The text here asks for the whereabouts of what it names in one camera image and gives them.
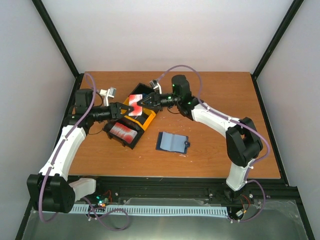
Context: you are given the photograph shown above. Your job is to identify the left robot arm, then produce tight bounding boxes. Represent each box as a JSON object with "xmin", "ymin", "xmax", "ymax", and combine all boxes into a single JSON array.
[{"xmin": 26, "ymin": 88, "xmax": 134, "ymax": 213}]

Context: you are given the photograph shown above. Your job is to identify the left black frame post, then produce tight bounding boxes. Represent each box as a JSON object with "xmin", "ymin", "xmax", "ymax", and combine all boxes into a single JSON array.
[{"xmin": 31, "ymin": 0, "xmax": 81, "ymax": 79}]

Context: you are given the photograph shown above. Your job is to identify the left controller board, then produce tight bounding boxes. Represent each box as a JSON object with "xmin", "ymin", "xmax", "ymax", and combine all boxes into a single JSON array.
[{"xmin": 96, "ymin": 190, "xmax": 113, "ymax": 207}]

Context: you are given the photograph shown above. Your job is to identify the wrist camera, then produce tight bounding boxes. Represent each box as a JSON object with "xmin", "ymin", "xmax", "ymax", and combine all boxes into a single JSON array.
[
  {"xmin": 149, "ymin": 79, "xmax": 162, "ymax": 94},
  {"xmin": 99, "ymin": 87, "xmax": 117, "ymax": 107}
]

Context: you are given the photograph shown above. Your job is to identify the light blue cable duct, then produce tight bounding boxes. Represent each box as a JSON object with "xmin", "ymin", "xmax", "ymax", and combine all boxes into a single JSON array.
[{"xmin": 69, "ymin": 203, "xmax": 230, "ymax": 217}]

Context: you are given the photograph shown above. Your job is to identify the blue leather card holder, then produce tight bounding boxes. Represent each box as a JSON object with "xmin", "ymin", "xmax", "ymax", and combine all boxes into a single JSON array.
[{"xmin": 155, "ymin": 131, "xmax": 191, "ymax": 154}]

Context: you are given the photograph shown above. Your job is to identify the yellow middle bin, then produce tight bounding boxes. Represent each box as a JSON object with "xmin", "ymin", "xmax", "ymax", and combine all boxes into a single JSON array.
[{"xmin": 124, "ymin": 96, "xmax": 156, "ymax": 131}]

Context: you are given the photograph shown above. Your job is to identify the red white card stack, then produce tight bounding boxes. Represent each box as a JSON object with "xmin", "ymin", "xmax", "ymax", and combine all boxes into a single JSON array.
[{"xmin": 109, "ymin": 122, "xmax": 138, "ymax": 144}]

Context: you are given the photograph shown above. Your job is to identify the black bin with blue cards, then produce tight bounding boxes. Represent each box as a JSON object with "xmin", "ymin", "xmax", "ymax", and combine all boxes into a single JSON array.
[{"xmin": 130, "ymin": 83, "xmax": 154, "ymax": 98}]

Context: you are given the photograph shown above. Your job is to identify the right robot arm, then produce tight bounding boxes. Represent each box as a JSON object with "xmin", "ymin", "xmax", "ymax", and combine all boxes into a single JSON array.
[{"xmin": 137, "ymin": 74, "xmax": 263, "ymax": 191}]

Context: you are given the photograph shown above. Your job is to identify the red white credit card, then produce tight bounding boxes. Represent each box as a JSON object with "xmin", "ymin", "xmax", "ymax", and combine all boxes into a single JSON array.
[{"xmin": 128, "ymin": 94, "xmax": 143, "ymax": 117}]

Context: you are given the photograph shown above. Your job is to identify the black frame post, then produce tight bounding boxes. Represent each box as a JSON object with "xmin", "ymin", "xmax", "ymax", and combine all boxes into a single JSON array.
[
  {"xmin": 31, "ymin": 0, "xmax": 81, "ymax": 79},
  {"xmin": 251, "ymin": 0, "xmax": 305, "ymax": 79}
]

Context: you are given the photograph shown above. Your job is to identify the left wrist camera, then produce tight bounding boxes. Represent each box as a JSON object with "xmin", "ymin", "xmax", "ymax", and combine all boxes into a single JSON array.
[{"xmin": 99, "ymin": 87, "xmax": 117, "ymax": 107}]

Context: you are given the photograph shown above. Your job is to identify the right black frame post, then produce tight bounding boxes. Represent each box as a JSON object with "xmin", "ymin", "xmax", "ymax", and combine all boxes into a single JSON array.
[{"xmin": 251, "ymin": 0, "xmax": 305, "ymax": 79}]

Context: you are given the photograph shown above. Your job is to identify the black bin with red cards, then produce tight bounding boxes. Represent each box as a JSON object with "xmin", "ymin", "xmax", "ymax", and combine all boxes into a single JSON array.
[{"xmin": 103, "ymin": 118, "xmax": 145, "ymax": 150}]

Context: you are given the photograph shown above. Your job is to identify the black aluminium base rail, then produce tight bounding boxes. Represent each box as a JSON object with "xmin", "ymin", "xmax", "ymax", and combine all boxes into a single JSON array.
[{"xmin": 32, "ymin": 174, "xmax": 301, "ymax": 207}]

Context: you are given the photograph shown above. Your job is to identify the right connector wires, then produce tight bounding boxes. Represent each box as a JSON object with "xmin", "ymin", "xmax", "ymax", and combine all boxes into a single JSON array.
[{"xmin": 234, "ymin": 197, "xmax": 252, "ymax": 217}]

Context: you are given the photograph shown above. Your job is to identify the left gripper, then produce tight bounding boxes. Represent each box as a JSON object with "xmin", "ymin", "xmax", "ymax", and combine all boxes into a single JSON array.
[{"xmin": 89, "ymin": 102, "xmax": 134, "ymax": 122}]

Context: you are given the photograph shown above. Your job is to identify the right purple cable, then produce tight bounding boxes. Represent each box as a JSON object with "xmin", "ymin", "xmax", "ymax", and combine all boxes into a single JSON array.
[{"xmin": 157, "ymin": 64, "xmax": 271, "ymax": 181}]

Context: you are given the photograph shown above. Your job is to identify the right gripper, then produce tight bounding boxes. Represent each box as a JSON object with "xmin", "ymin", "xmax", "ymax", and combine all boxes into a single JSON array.
[{"xmin": 137, "ymin": 90, "xmax": 180, "ymax": 112}]

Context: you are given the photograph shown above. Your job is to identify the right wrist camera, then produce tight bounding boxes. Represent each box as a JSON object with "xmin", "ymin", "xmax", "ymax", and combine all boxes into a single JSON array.
[{"xmin": 149, "ymin": 79, "xmax": 162, "ymax": 94}]

